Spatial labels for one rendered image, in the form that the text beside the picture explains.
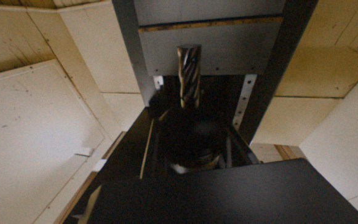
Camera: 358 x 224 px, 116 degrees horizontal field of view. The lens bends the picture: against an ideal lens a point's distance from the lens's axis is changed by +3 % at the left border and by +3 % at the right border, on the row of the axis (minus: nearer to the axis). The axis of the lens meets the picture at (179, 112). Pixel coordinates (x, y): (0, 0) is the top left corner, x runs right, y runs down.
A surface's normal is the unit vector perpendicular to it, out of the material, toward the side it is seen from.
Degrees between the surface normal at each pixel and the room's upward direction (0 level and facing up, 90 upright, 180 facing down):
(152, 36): 89
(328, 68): 90
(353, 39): 90
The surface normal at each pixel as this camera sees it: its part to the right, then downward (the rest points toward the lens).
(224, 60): -0.18, 0.61
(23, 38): 0.98, 0.06
